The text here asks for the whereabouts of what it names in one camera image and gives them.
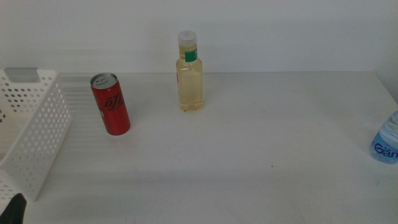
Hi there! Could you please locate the red soda can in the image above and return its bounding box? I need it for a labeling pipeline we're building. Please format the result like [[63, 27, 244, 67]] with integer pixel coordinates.
[[90, 72, 131, 136]]

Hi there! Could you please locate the clear bottle with yellow liquid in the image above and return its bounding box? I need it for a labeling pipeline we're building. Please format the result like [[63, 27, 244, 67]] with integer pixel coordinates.
[[175, 30, 205, 112]]

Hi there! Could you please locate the water bottle with blue label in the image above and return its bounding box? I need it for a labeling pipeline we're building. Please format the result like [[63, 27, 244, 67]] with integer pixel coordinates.
[[369, 111, 398, 165]]

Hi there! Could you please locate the white perforated plastic basket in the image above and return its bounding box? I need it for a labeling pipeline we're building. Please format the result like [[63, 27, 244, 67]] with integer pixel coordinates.
[[0, 67, 73, 203]]

